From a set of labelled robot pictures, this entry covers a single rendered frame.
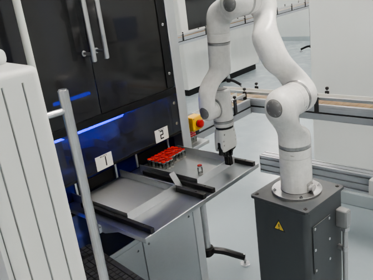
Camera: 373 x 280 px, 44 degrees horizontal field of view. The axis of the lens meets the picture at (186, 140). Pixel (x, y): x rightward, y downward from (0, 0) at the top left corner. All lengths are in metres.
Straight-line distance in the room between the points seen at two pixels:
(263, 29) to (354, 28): 1.52
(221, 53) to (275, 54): 0.25
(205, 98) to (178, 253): 0.91
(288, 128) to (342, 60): 1.60
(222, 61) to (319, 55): 1.52
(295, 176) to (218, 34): 0.61
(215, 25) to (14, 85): 0.96
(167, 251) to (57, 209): 1.25
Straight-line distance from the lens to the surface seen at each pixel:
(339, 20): 3.17
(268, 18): 1.71
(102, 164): 1.90
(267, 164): 2.98
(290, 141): 1.69
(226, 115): 1.88
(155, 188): 1.92
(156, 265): 2.29
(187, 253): 2.45
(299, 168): 1.73
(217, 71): 1.83
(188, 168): 2.06
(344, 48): 3.18
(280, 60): 1.66
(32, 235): 1.13
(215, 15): 1.78
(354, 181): 2.76
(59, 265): 1.19
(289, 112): 1.60
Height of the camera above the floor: 1.69
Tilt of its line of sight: 20 degrees down
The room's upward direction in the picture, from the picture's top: 8 degrees counter-clockwise
